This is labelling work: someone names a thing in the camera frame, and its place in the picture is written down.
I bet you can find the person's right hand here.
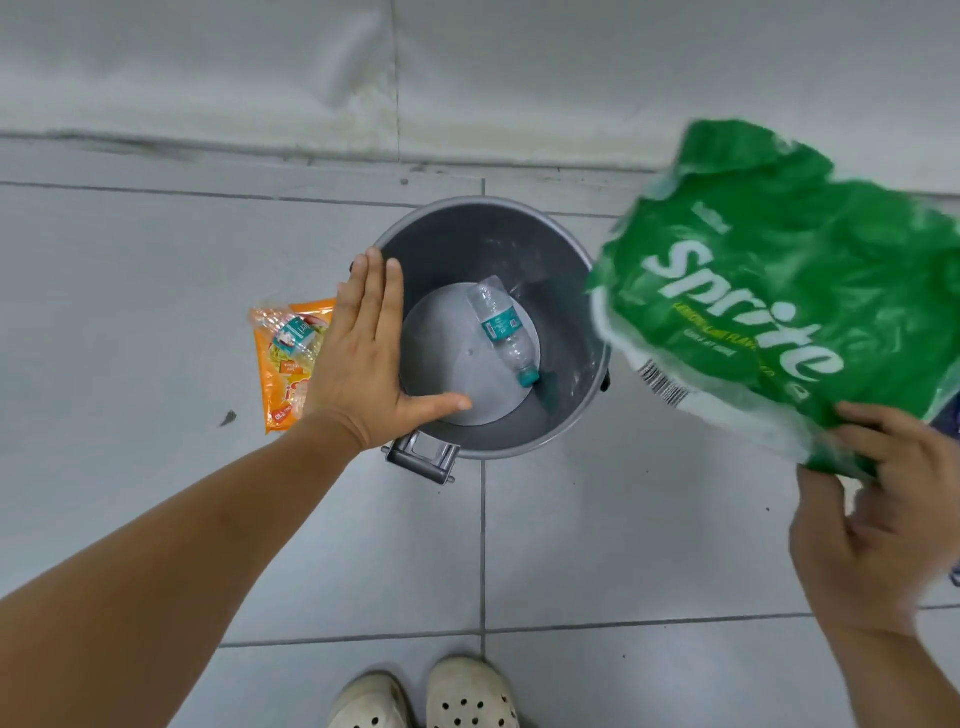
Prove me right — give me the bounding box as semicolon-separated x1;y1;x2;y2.
789;401;960;639

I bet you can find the person's left hand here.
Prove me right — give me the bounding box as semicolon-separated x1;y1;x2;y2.
303;249;474;453

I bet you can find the green plastic packaging wrap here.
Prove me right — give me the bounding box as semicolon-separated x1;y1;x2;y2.
585;118;960;481

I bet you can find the person's right forearm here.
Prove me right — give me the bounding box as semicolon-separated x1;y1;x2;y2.
825;622;960;728

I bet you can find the person's left forearm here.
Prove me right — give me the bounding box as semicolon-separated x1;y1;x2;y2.
0;416;363;728

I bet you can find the metal bin pedal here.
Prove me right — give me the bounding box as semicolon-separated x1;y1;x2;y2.
381;431;461;486

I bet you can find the crushed clear plastic bottle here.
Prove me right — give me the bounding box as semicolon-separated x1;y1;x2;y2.
251;305;329;378

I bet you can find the grey metal trash bin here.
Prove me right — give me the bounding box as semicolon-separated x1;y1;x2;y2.
372;196;612;461

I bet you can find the orange plastic wrapper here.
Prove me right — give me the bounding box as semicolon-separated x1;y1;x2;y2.
251;298;337;435

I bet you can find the clear bottle with teal label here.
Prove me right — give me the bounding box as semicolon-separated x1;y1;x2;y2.
466;275;543;389

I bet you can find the dark blue fabric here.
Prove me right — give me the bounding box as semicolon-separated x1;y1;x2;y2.
930;391;960;441

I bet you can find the person's right cream clog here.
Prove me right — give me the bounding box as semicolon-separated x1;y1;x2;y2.
425;657;521;728

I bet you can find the person's cream clog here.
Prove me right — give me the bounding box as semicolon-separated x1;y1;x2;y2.
327;672;413;728
425;657;521;728

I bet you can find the person's left cream clog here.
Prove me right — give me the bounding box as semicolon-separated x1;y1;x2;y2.
327;672;413;728

